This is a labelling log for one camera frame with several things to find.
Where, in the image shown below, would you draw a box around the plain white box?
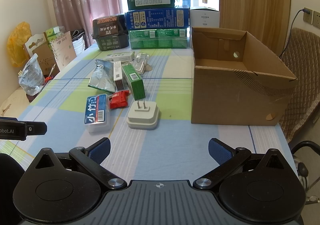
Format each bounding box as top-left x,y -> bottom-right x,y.
189,7 -> 220,28

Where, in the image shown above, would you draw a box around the wall socket with plug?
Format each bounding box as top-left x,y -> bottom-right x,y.
303,8 -> 313,24

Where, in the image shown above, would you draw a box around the grey power cable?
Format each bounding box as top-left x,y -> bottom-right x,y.
279,8 -> 307,58

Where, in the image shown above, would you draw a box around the narrow white box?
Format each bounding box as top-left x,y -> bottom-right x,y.
113,61 -> 125,91

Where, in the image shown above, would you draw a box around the dark brown Hongli box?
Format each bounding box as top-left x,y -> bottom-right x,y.
92,14 -> 129,51

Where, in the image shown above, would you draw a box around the clear plastic hook package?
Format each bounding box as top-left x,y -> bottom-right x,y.
131,53 -> 153,74

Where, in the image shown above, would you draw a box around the yellow plastic bag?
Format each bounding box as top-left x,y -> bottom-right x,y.
7,22 -> 33,68

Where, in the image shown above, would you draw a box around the white medicine box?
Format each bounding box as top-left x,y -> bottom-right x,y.
103,52 -> 135,63

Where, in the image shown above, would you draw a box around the blue box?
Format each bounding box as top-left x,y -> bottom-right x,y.
125,8 -> 190,31

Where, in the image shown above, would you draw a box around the cardboard boxes at left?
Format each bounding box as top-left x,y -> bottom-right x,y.
50,31 -> 77,73

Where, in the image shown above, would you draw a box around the silver foil bag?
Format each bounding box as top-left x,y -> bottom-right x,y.
87,59 -> 118,93

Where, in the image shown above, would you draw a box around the red snack packet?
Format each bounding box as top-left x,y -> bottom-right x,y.
109,90 -> 130,109

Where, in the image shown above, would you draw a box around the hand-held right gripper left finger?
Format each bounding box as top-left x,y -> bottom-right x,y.
32,137 -> 128,190

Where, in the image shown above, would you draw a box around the white power adapter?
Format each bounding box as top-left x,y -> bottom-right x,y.
126,100 -> 160,131

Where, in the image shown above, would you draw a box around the black chair frame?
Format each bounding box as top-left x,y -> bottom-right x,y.
290,140 -> 320,203

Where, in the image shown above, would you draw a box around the blue white plastic case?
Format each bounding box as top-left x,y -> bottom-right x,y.
84,93 -> 111,133

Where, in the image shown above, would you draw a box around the plaid cloth desktop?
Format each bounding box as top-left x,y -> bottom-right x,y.
0,46 -> 300,185

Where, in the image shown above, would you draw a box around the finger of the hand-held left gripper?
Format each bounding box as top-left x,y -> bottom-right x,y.
25,122 -> 47,136

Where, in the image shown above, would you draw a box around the small green boxes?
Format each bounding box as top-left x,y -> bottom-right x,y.
46,26 -> 65,42

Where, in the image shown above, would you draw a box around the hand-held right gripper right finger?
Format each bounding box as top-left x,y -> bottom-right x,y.
193,138 -> 292,190

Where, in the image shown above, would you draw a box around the brown cardboard box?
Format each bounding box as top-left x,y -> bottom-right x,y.
191,27 -> 298,126

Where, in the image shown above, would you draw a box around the green medicine box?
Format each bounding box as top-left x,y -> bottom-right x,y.
122,64 -> 146,101

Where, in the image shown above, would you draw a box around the brown quilted chair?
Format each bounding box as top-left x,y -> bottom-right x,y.
277,28 -> 320,140

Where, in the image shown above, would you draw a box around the white plastic bags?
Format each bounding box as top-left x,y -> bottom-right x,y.
71,30 -> 87,55

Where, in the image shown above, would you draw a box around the clear plastic bag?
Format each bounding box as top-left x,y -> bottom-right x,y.
18,53 -> 43,96

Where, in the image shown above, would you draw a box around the green wrapped pack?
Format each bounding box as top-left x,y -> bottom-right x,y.
128,29 -> 159,49
157,28 -> 187,49

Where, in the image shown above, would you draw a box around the wooden door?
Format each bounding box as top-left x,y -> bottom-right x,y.
218,0 -> 292,58

